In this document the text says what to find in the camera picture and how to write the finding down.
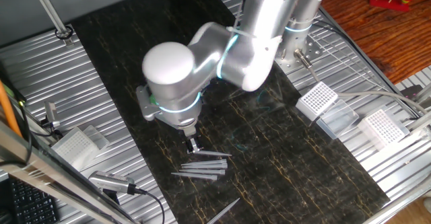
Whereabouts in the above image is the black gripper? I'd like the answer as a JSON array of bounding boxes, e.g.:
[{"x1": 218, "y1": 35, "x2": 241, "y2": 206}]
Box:
[{"x1": 184, "y1": 133, "x2": 204, "y2": 154}]

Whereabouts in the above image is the white pipette tip rack box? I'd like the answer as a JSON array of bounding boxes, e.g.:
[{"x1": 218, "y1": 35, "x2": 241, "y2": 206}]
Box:
[
  {"x1": 295, "y1": 81, "x2": 360, "y2": 140},
  {"x1": 50, "y1": 124, "x2": 110, "y2": 172},
  {"x1": 356, "y1": 108, "x2": 411, "y2": 151}
]

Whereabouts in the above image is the black marble mat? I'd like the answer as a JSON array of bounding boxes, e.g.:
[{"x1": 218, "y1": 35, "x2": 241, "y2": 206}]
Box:
[{"x1": 70, "y1": 0, "x2": 391, "y2": 224}]

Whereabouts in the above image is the black keyboard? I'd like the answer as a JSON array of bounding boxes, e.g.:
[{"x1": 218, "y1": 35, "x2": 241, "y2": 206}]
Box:
[{"x1": 8, "y1": 178, "x2": 60, "y2": 224}]

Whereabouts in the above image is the slim metal pole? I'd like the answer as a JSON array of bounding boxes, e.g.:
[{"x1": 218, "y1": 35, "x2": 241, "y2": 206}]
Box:
[{"x1": 28, "y1": 0, "x2": 70, "y2": 36}]

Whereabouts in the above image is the small dark electronic box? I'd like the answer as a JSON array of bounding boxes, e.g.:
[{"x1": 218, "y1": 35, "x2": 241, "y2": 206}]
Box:
[{"x1": 399, "y1": 84, "x2": 424, "y2": 99}]

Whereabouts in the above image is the aluminium profile bar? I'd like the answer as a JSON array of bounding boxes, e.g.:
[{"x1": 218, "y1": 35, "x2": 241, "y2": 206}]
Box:
[{"x1": 407, "y1": 109, "x2": 431, "y2": 133}]

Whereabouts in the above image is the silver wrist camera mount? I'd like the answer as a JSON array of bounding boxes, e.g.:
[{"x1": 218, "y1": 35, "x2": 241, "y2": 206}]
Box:
[{"x1": 135, "y1": 84, "x2": 159, "y2": 122}]

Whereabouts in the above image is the black camera cable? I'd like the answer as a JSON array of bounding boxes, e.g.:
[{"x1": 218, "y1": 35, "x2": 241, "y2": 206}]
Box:
[{"x1": 134, "y1": 187, "x2": 166, "y2": 224}]

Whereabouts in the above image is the grey vented depth camera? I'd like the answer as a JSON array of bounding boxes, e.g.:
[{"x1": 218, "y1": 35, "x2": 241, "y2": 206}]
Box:
[{"x1": 88, "y1": 170, "x2": 138, "y2": 195}]

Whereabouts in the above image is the aluminium frame strut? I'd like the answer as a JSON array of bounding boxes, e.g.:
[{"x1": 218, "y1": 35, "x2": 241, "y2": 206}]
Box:
[{"x1": 0, "y1": 121, "x2": 139, "y2": 224}]

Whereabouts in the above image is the small metal foot bracket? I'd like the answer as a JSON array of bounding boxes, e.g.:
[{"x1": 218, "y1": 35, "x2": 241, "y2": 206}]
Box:
[{"x1": 40, "y1": 102, "x2": 61, "y2": 130}]

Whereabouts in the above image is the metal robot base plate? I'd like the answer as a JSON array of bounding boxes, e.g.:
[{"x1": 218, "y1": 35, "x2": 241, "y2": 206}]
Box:
[{"x1": 275, "y1": 37, "x2": 324, "y2": 74}]

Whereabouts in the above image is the metal pole foot bracket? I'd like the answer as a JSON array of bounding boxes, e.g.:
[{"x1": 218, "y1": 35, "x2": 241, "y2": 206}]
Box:
[{"x1": 55, "y1": 24, "x2": 75, "y2": 47}]

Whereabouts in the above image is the thin black cable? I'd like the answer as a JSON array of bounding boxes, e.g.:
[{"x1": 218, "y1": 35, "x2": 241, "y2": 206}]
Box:
[{"x1": 0, "y1": 101, "x2": 34, "y2": 168}]

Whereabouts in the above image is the thick grey robot cable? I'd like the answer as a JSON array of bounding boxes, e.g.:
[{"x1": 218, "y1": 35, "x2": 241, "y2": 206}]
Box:
[{"x1": 293, "y1": 48, "x2": 429, "y2": 116}]

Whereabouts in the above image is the red ring stacking toy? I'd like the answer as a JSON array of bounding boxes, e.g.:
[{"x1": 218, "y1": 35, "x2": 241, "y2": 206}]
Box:
[{"x1": 369, "y1": 0, "x2": 414, "y2": 12}]

